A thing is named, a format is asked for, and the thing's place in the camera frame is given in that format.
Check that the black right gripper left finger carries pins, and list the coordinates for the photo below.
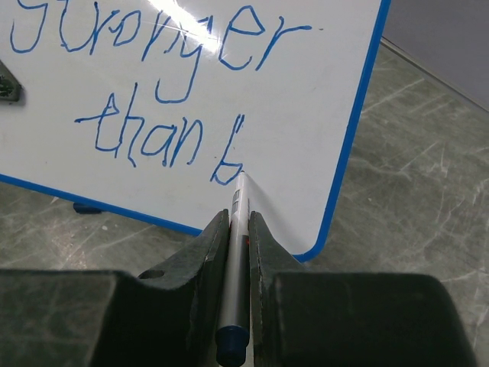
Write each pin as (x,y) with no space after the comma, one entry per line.
(165,316)

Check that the white blue whiteboard marker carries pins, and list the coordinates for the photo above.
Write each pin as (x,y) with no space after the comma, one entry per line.
(233,329)

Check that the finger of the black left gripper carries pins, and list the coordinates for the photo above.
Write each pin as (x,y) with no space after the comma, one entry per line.
(10,88)

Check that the blue marker cap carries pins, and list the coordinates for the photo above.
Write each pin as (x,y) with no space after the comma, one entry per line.
(86,209)

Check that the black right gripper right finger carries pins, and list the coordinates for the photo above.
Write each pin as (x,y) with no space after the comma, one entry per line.
(302,317)

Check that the blue framed whiteboard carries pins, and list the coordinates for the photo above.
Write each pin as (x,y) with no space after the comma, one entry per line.
(151,109)

